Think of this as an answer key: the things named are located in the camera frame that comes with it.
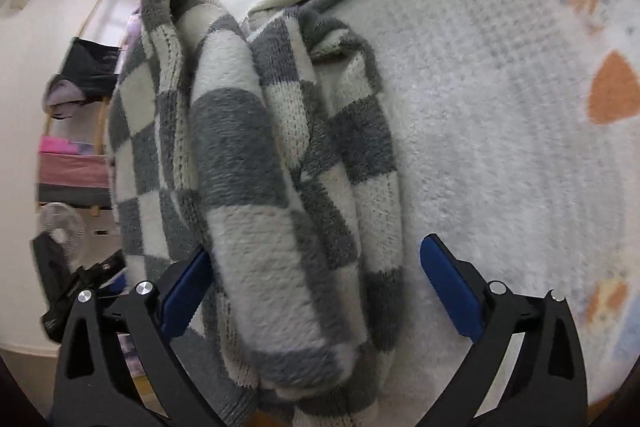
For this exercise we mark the pink striped towel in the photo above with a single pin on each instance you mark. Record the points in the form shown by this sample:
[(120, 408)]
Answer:
[(70, 167)]

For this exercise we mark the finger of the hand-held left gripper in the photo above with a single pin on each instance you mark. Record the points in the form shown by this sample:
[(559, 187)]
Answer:
[(102, 269)]

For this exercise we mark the black jacket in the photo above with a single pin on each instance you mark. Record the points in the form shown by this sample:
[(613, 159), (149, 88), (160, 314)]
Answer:
[(85, 67)]

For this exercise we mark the printed white bed sheet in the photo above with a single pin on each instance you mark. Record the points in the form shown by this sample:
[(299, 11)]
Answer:
[(475, 132)]

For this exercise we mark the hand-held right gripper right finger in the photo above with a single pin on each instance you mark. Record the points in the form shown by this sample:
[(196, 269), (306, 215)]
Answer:
[(450, 287)]

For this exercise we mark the wooden rail clothes rack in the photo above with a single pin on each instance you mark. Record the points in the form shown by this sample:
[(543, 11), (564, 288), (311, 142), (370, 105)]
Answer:
[(97, 132)]

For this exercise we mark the white electric fan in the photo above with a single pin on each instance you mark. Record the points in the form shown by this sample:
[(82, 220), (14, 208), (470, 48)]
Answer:
[(62, 227)]

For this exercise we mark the grey white checkered cardigan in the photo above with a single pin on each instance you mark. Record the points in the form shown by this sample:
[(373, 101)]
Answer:
[(235, 157)]

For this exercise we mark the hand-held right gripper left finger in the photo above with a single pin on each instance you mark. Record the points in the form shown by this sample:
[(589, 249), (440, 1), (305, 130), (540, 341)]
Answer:
[(185, 297)]

